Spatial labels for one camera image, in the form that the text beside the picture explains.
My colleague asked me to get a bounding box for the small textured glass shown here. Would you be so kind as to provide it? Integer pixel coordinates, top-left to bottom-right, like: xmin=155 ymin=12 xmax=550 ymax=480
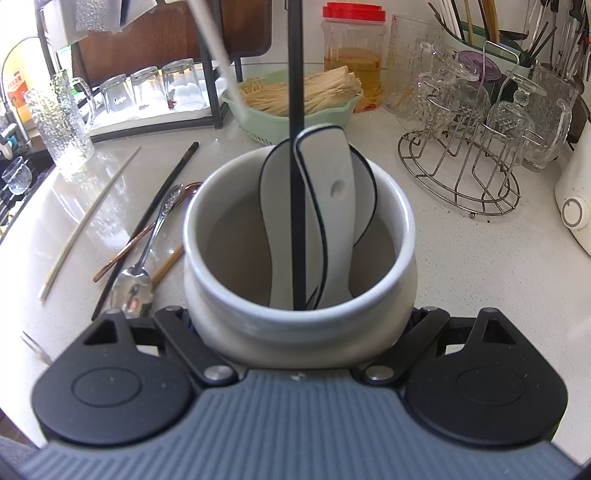
xmin=1 ymin=156 xmax=32 ymax=195

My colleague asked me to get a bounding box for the set of hanging kitchen utensils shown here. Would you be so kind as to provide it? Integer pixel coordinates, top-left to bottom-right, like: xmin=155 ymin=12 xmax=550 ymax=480
xmin=522 ymin=0 xmax=591 ymax=93

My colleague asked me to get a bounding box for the silver embossed spoon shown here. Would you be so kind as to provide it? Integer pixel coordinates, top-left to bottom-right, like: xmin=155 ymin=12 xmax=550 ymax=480
xmin=109 ymin=184 xmax=184 ymax=320

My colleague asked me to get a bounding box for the brown wooden cutting board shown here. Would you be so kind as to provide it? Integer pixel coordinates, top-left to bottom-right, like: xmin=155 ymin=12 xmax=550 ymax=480
xmin=71 ymin=0 xmax=271 ymax=86

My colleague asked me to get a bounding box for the green white utensil holder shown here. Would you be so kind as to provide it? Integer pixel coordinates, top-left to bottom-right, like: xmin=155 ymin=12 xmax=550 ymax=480
xmin=441 ymin=21 xmax=532 ymax=79

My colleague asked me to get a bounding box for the textured glass mug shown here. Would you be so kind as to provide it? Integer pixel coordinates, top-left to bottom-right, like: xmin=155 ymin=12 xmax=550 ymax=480
xmin=24 ymin=75 xmax=98 ymax=175

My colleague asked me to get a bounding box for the orange label bottle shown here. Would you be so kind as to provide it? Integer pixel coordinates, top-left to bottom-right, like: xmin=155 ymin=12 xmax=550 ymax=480
xmin=6 ymin=46 xmax=29 ymax=123

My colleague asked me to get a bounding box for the purple plastic lid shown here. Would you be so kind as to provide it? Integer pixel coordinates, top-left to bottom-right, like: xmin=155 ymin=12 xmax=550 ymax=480
xmin=458 ymin=49 xmax=503 ymax=85

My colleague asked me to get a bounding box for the white cutting board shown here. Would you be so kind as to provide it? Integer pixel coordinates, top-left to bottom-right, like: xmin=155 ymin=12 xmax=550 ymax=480
xmin=55 ymin=0 xmax=160 ymax=47

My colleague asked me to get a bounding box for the chrome sink faucet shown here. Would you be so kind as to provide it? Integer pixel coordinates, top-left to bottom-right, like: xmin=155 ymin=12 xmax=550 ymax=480
xmin=0 ymin=36 xmax=49 ymax=160

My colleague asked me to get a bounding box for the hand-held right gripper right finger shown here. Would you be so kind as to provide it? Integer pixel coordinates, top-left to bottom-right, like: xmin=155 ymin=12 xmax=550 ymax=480
xmin=359 ymin=305 xmax=519 ymax=385

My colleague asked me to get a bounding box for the wooden chopstick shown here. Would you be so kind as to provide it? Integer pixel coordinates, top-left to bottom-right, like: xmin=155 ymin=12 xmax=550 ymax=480
xmin=150 ymin=242 xmax=186 ymax=284

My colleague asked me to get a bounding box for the silver fork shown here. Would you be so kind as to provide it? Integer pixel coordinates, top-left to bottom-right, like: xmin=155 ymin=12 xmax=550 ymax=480
xmin=20 ymin=330 xmax=52 ymax=366

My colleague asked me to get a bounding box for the metal wire cup rack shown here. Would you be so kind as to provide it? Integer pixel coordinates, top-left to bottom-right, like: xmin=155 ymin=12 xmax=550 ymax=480
xmin=398 ymin=39 xmax=522 ymax=219

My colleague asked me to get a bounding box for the clear glass cup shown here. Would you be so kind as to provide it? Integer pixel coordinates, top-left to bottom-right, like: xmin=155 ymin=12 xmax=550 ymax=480
xmin=416 ymin=39 xmax=467 ymax=125

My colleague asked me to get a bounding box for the cut glass goblet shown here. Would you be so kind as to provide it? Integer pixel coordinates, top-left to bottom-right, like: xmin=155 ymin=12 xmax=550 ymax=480
xmin=427 ymin=44 xmax=492 ymax=153
xmin=485 ymin=73 xmax=548 ymax=164

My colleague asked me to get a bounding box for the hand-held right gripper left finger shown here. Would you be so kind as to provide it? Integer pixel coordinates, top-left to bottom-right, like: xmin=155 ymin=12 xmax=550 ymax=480
xmin=83 ymin=305 xmax=237 ymax=386

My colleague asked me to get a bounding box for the black metal rack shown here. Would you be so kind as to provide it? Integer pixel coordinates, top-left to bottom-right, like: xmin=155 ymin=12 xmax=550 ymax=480
xmin=36 ymin=0 xmax=245 ymax=134

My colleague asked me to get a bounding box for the printed clear drinking glass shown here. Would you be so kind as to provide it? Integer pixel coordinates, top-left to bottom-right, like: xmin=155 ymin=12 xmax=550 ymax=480
xmin=99 ymin=74 xmax=136 ymax=117

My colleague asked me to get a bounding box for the metal grater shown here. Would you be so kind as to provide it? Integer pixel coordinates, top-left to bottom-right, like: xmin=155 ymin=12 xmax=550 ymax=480
xmin=74 ymin=0 xmax=122 ymax=34

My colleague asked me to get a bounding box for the white kitchen appliance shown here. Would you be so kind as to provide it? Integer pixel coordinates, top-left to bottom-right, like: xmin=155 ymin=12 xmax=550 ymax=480
xmin=554 ymin=138 xmax=591 ymax=257

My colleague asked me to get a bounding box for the white ceramic jar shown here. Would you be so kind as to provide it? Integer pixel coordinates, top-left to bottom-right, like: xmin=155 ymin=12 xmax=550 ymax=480
xmin=182 ymin=147 xmax=419 ymax=370

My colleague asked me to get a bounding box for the black sink drain rack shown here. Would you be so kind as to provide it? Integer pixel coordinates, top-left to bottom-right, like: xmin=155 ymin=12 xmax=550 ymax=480
xmin=0 ymin=138 xmax=58 ymax=234

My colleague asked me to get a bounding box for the pile of dried tofu sticks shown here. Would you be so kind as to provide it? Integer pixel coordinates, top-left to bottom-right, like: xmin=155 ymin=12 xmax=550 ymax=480
xmin=238 ymin=66 xmax=363 ymax=117

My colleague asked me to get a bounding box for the red lid plastic jar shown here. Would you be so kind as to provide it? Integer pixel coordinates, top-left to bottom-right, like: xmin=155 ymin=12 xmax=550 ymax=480
xmin=322 ymin=2 xmax=387 ymax=114

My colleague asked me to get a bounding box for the rose gold spoon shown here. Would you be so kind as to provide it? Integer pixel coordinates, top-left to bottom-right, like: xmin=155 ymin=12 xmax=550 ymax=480
xmin=93 ymin=182 xmax=204 ymax=283

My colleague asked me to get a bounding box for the textured glass pitcher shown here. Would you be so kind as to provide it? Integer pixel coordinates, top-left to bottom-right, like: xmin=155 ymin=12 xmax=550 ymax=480
xmin=519 ymin=62 xmax=581 ymax=175

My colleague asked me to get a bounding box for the tall clear glass pitcher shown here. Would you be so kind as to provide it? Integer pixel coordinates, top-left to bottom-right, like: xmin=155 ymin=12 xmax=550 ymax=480
xmin=384 ymin=14 xmax=446 ymax=127

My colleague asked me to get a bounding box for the white drying tray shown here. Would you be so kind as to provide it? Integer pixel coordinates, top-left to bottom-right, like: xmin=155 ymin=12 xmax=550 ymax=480
xmin=88 ymin=95 xmax=220 ymax=143

